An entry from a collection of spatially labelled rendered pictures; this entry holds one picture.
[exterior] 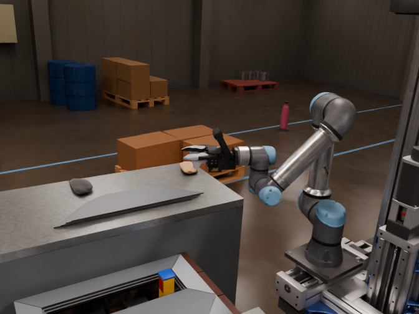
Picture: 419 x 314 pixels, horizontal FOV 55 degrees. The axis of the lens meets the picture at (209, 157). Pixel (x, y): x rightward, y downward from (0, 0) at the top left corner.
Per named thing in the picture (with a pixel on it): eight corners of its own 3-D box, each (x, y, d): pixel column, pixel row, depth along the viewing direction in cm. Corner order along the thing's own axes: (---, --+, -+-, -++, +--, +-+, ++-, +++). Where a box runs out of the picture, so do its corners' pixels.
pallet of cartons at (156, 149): (198, 156, 575) (199, 123, 558) (245, 177, 510) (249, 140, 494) (113, 178, 489) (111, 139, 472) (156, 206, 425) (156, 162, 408)
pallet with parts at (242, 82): (255, 83, 1183) (257, 69, 1169) (279, 88, 1110) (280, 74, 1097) (217, 86, 1105) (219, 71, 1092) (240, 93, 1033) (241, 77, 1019)
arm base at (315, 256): (320, 243, 176) (324, 222, 172) (350, 260, 164) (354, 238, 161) (297, 253, 167) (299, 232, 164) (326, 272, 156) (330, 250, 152)
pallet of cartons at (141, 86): (141, 93, 976) (140, 56, 946) (171, 104, 869) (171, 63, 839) (100, 96, 919) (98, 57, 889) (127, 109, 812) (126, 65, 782)
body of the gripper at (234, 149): (206, 172, 155) (237, 172, 157) (207, 152, 151) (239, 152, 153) (203, 163, 162) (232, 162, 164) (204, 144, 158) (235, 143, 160)
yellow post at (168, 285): (163, 317, 179) (163, 281, 172) (158, 310, 183) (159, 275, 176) (173, 313, 181) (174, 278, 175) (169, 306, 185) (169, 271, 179)
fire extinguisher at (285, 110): (283, 128, 737) (286, 99, 719) (292, 131, 720) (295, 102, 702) (274, 129, 725) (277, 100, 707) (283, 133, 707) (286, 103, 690)
